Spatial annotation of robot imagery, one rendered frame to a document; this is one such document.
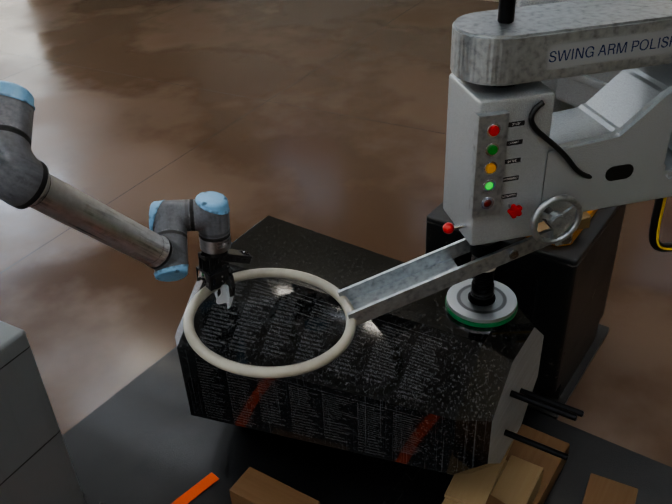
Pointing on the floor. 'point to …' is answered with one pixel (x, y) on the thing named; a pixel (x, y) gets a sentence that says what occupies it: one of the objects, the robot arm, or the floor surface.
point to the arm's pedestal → (30, 432)
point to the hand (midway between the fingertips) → (224, 300)
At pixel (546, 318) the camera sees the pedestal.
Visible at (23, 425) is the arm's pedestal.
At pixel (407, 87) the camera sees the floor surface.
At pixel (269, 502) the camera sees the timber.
